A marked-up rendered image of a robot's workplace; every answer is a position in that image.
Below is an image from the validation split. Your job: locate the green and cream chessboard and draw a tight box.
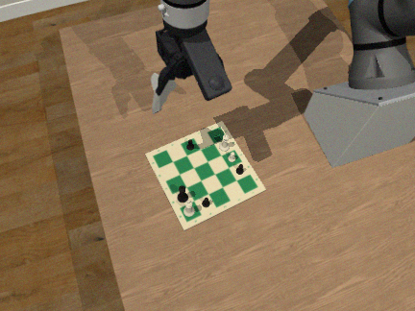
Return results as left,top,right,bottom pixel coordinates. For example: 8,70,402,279
145,121,266,230

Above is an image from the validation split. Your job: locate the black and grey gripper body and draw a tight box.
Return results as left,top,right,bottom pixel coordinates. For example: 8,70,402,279
156,19,208,79

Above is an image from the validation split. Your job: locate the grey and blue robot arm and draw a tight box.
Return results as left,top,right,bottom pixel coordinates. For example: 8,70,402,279
158,0,415,101

